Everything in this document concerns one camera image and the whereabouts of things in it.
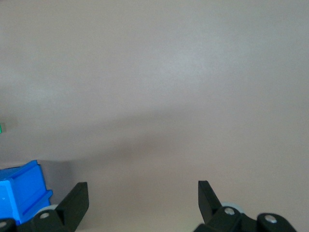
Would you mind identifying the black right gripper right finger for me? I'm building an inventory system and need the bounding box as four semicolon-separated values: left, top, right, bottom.
194;180;297;232

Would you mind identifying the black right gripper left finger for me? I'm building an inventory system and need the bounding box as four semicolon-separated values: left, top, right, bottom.
0;182;89;232

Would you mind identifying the blue plastic storage bin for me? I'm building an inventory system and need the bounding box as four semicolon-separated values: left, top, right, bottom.
0;159;54;225

